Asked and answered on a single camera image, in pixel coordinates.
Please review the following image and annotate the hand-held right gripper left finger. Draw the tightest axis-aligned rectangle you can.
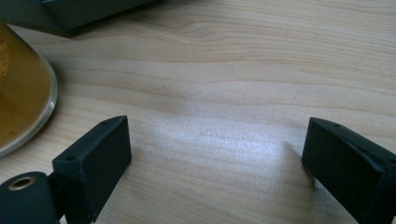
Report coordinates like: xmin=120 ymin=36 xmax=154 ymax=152
xmin=48 ymin=115 xmax=133 ymax=224

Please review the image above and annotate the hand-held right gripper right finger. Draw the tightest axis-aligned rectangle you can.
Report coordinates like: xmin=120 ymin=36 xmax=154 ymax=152
xmin=301 ymin=117 xmax=396 ymax=224

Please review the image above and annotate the dark grey box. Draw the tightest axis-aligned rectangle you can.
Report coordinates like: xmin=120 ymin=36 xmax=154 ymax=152
xmin=0 ymin=0 xmax=158 ymax=39

